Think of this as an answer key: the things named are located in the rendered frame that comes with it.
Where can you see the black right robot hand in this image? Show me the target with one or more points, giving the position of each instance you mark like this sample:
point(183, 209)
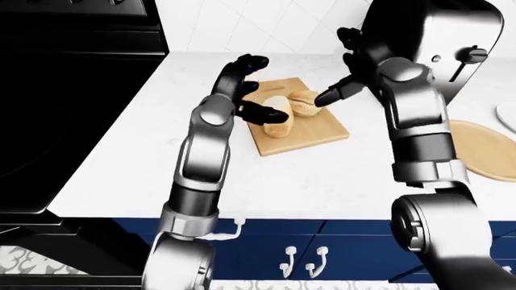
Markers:
point(364, 54)

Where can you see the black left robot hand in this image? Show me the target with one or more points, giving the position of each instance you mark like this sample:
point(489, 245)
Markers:
point(231, 79)

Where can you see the wooden cutting board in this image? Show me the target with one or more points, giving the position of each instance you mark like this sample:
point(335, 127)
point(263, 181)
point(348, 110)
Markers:
point(300, 121)

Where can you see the round wooden board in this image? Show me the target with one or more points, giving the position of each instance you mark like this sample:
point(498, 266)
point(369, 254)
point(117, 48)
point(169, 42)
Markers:
point(483, 148)

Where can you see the long white bread loaf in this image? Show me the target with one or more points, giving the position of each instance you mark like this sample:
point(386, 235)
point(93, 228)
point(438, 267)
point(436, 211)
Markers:
point(278, 121)

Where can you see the round seeded bread roll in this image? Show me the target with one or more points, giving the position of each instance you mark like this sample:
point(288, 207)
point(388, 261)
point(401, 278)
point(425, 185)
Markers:
point(305, 104)

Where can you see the chrome toaster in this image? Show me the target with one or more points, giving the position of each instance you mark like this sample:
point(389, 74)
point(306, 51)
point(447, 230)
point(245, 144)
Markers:
point(443, 42)

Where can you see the white plate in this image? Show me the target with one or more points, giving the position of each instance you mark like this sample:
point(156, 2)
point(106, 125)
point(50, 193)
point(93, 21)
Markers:
point(506, 116)

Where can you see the black stove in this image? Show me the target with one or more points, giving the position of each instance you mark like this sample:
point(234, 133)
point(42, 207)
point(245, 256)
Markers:
point(72, 105)

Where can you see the blue base cabinet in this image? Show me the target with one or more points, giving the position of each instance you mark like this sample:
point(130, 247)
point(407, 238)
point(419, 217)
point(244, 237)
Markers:
point(322, 250)

